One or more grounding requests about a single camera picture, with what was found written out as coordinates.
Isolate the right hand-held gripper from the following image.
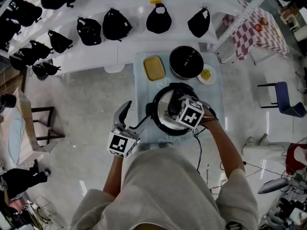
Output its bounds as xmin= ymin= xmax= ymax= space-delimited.
xmin=176 ymin=92 xmax=216 ymax=129

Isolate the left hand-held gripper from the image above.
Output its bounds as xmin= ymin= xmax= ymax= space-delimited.
xmin=107 ymin=101 xmax=151 ymax=158

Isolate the black electric pressure cooker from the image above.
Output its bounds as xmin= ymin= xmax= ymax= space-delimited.
xmin=145 ymin=82 xmax=210 ymax=137

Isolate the pressure cooker lid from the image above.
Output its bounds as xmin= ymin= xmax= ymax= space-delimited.
xmin=152 ymin=82 xmax=200 ymax=137

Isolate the person's right forearm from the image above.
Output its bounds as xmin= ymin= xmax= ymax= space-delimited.
xmin=201 ymin=109 xmax=246 ymax=180

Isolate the person's left forearm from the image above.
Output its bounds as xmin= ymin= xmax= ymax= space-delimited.
xmin=103 ymin=156 xmax=126 ymax=197

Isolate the white plate with yellow food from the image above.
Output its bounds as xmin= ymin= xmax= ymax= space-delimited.
xmin=197 ymin=63 xmax=217 ymax=85

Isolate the table with light blue cloth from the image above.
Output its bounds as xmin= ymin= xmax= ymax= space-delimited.
xmin=133 ymin=51 xmax=226 ymax=145

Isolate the black inner cooking pot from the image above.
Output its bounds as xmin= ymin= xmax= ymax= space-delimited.
xmin=169 ymin=46 xmax=205 ymax=80

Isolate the yellow rectangular tray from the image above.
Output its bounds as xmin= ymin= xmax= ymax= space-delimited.
xmin=143 ymin=56 xmax=166 ymax=82

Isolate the white shelf rack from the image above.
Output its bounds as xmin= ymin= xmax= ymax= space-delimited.
xmin=0 ymin=0 xmax=279 ymax=76

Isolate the person's beige shirt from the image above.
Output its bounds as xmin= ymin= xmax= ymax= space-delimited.
xmin=71 ymin=141 xmax=260 ymax=230

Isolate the dark wooden chair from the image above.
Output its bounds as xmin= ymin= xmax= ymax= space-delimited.
xmin=31 ymin=106 xmax=66 ymax=141

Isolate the table with red checked cloth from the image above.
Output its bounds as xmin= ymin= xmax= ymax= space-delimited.
xmin=222 ymin=0 xmax=290 ymax=65

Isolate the dark blue chair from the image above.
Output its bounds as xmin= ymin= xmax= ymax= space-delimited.
xmin=258 ymin=81 xmax=307 ymax=118

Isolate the wooden table with checked cloth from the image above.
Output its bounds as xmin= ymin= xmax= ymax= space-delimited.
xmin=0 ymin=87 xmax=57 ymax=168

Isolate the light blue folded cloth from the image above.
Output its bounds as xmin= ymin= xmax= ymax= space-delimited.
xmin=7 ymin=111 xmax=26 ymax=165

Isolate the black cup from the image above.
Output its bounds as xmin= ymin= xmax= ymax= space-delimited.
xmin=0 ymin=93 xmax=17 ymax=109

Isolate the grey oval device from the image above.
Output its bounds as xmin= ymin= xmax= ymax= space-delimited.
xmin=258 ymin=177 xmax=290 ymax=195

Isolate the thin black cable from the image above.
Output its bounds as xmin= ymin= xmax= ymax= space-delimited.
xmin=191 ymin=128 xmax=205 ymax=175

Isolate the black strap buckle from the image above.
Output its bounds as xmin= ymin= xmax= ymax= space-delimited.
xmin=225 ymin=221 xmax=242 ymax=230

